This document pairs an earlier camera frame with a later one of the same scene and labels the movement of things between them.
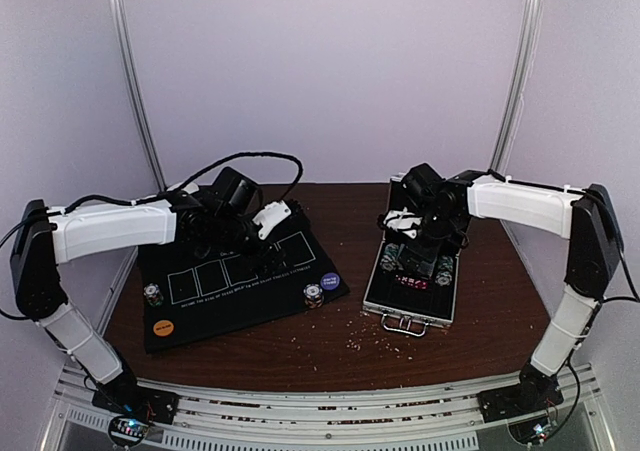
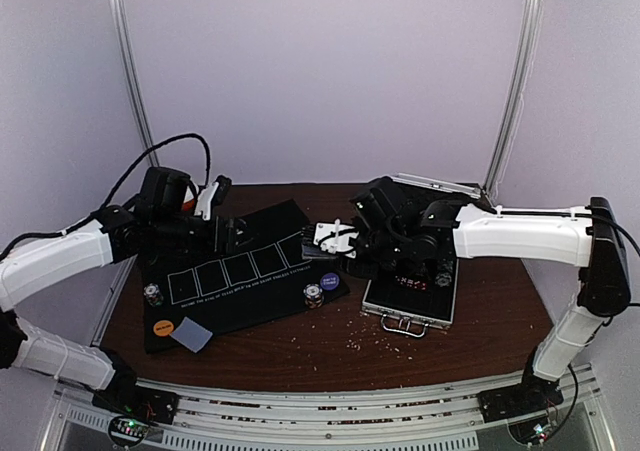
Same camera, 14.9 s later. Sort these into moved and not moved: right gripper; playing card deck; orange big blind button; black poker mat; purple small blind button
Moved: playing card deck; right gripper
Not moved: orange big blind button; black poker mat; purple small blind button
